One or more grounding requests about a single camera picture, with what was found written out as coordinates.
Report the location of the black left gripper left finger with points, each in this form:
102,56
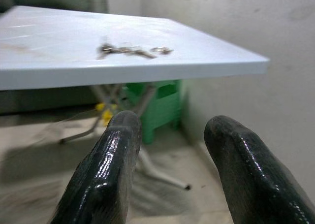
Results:
103,174

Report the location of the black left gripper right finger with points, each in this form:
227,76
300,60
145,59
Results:
256,174

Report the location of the yellow plastic clip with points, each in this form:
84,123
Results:
105,112

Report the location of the green plastic stool stack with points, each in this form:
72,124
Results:
165,108

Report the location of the dark grey sofa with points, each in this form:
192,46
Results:
44,99

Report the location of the white folding table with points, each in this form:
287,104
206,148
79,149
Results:
103,49

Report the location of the silver key bunch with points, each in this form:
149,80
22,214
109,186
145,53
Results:
130,50

